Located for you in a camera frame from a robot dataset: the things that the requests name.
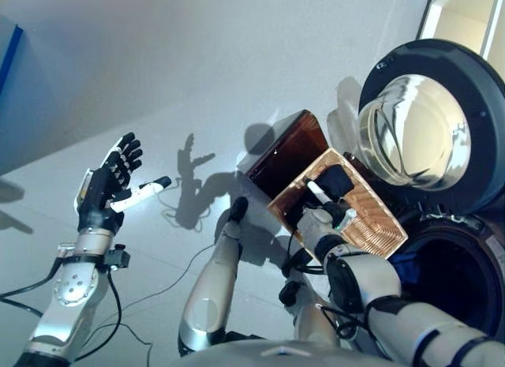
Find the blue garment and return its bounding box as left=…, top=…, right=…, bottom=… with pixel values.
left=389, top=251, right=420, bottom=283

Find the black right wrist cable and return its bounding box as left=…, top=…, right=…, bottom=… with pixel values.
left=284, top=232, right=370, bottom=341

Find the right silver robot leg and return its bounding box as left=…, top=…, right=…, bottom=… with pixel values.
left=279, top=244, right=345, bottom=349

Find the large black garment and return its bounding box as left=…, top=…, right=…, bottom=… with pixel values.
left=284, top=164, right=354, bottom=234

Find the rectangular wicker basket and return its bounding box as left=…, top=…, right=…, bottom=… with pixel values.
left=267, top=148, right=409, bottom=262

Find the grey robot torso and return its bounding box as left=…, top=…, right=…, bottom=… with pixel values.
left=173, top=337, right=399, bottom=367

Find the grey front-load washing machine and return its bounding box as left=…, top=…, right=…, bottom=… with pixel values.
left=388, top=207, right=505, bottom=346

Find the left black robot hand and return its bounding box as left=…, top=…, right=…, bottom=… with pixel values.
left=73, top=133, right=173, bottom=236

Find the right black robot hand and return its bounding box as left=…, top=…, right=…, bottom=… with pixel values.
left=305, top=178, right=357, bottom=230

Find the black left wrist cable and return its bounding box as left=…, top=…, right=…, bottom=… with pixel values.
left=0, top=260, right=123, bottom=362

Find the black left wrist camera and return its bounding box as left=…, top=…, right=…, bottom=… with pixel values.
left=103, top=244, right=132, bottom=272

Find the round glass washer door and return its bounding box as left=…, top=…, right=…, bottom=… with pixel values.
left=357, top=38, right=505, bottom=216

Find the grey cabinet with black edge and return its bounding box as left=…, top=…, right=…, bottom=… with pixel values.
left=0, top=14, right=27, bottom=107

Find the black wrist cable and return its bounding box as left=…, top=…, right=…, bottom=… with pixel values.
left=284, top=232, right=370, bottom=341
left=0, top=260, right=123, bottom=362

